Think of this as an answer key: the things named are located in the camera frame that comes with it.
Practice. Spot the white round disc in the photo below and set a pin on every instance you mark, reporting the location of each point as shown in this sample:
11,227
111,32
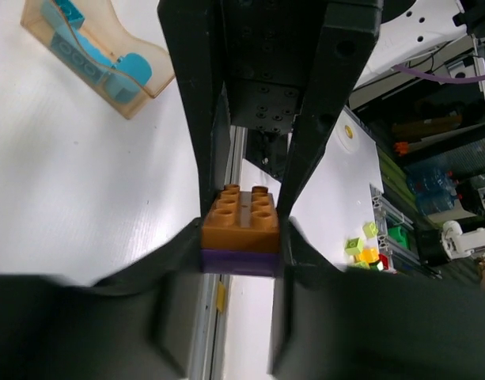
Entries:
346,131

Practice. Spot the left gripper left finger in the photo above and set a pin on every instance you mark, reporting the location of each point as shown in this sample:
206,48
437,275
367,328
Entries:
138,323

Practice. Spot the amber plastic container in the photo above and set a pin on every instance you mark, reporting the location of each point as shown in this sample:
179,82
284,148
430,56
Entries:
88,37

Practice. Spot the teal rounded lego brick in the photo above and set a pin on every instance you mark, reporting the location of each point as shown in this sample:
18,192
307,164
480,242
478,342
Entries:
123,77

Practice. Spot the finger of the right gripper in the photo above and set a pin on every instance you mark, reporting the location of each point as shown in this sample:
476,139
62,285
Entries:
195,38
347,37

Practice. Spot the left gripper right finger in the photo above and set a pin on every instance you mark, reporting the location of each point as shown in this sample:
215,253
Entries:
363,324

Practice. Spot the aluminium mounting rail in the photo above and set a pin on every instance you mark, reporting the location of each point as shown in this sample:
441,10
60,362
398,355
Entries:
207,354

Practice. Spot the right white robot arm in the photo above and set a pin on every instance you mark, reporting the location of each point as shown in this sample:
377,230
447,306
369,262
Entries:
407,29

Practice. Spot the lime green lego brick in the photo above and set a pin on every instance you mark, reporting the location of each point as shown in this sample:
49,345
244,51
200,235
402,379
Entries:
354,246

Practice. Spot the orange lego brick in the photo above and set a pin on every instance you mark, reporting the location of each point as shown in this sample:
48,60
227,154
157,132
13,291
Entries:
245,221

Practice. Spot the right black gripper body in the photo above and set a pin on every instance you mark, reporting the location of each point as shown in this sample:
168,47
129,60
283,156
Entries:
270,47

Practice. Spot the thin purple lego plate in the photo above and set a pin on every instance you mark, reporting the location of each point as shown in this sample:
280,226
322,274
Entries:
239,263

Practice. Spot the yellow lego brick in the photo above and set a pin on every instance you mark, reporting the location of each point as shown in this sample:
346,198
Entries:
370,255

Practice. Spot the small teal lego brick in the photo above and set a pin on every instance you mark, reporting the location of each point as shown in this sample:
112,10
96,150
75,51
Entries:
68,12

